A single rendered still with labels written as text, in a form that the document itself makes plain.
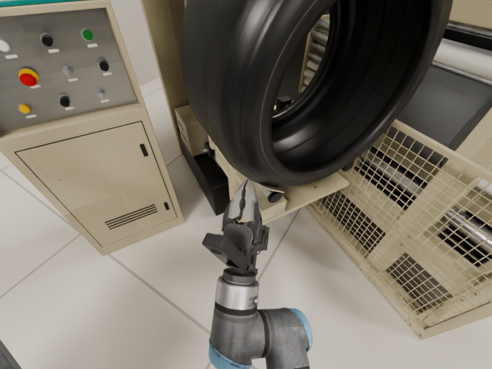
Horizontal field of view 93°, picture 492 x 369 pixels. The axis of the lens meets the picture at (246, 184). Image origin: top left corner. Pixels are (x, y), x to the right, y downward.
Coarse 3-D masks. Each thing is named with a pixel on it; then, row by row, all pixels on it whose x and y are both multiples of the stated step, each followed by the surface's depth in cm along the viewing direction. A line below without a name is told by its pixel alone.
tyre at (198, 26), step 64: (192, 0) 43; (256, 0) 31; (320, 0) 32; (384, 0) 59; (448, 0) 44; (192, 64) 44; (256, 64) 34; (320, 64) 77; (384, 64) 67; (256, 128) 42; (320, 128) 81; (384, 128) 64
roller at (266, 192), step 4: (256, 184) 70; (260, 188) 68; (264, 188) 66; (264, 192) 66; (268, 192) 65; (272, 192) 65; (276, 192) 65; (268, 196) 65; (272, 196) 65; (276, 196) 65; (280, 196) 67; (268, 200) 66; (272, 200) 66; (276, 200) 67
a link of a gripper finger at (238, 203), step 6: (246, 180) 51; (240, 186) 51; (240, 192) 50; (234, 198) 51; (240, 198) 50; (234, 204) 50; (240, 204) 50; (234, 210) 50; (240, 210) 50; (228, 216) 51; (234, 216) 50; (240, 216) 50
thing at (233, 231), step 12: (228, 228) 50; (240, 228) 48; (264, 228) 52; (240, 240) 48; (252, 240) 47; (264, 240) 52; (252, 252) 51; (252, 264) 51; (228, 276) 47; (240, 276) 47; (252, 276) 48
